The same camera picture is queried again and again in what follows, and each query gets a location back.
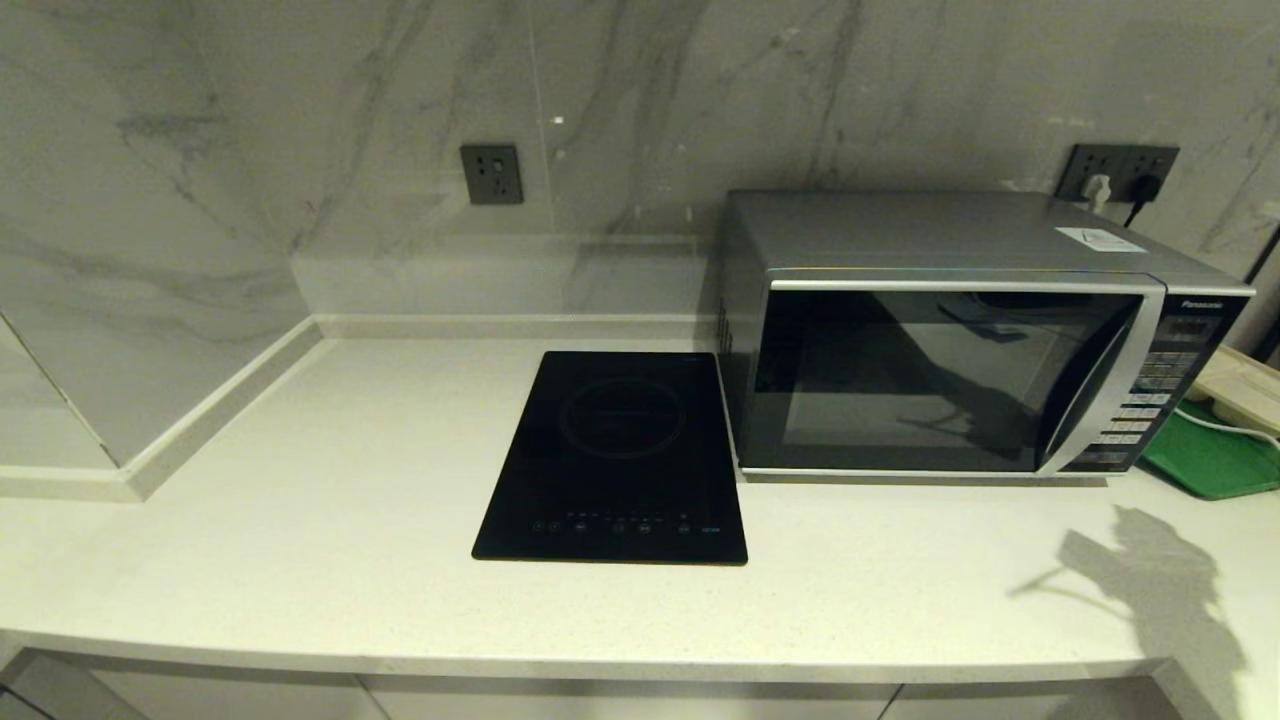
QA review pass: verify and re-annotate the green plastic tray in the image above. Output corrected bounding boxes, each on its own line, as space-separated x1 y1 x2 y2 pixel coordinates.
1142 400 1280 501

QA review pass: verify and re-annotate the white counter cabinet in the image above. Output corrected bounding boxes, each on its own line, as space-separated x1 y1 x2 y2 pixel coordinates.
0 645 1221 720

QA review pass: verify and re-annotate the silver microwave oven body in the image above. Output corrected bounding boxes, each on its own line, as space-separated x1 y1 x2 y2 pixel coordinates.
718 188 1259 489

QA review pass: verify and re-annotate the beige cutting board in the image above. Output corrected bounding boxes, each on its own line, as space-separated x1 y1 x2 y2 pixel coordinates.
1190 345 1280 437

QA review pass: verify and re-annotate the black induction cooktop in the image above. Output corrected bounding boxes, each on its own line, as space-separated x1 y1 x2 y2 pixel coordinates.
472 350 749 567

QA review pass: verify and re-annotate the grey double wall socket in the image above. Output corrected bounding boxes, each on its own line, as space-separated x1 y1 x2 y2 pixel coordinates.
1058 144 1181 203

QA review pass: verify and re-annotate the grey single wall socket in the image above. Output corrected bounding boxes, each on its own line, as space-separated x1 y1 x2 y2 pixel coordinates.
460 144 524 206

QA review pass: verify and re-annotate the white power cable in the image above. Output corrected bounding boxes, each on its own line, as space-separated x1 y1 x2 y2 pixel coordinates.
1175 404 1280 443

